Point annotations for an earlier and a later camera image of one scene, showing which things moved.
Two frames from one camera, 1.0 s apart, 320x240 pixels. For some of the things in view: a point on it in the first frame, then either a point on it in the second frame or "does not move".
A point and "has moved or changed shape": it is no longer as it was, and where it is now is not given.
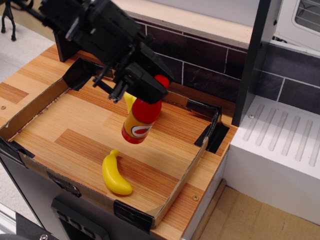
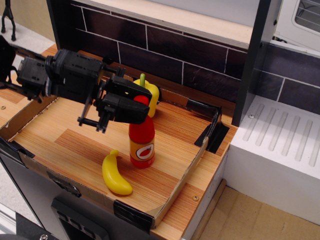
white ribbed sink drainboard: (274, 157) does not move
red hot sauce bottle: (143, 115) has moved or changed shape
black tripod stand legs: (7, 12) does not move
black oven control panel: (81, 218) does not move
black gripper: (108, 31) -> (78, 76)
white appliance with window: (298, 26) does not move
